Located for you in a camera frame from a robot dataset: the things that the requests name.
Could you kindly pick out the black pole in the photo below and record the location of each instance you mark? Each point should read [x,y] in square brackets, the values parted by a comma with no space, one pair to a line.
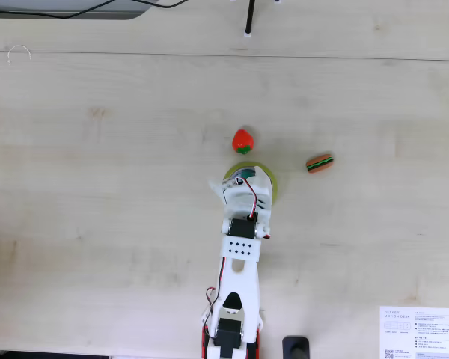
[250,16]

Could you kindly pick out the white printed paper sheet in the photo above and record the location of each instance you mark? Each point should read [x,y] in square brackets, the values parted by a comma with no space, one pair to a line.
[415,333]

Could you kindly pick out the green toy cucumber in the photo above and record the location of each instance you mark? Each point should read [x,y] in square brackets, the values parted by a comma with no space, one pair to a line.
[246,173]

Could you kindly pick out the toy hamburger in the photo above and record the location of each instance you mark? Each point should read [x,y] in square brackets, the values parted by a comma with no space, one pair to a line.
[319,163]

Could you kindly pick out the dark grey pad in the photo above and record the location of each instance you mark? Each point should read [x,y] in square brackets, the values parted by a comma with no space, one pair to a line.
[60,16]

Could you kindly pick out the red toy strawberry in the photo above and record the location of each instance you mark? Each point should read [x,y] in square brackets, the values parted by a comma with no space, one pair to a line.
[243,140]

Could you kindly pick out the black clamp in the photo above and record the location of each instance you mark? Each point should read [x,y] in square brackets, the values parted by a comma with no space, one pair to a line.
[295,346]

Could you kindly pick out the yellow-green tape roll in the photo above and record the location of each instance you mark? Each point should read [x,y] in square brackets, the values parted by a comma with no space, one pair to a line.
[274,179]

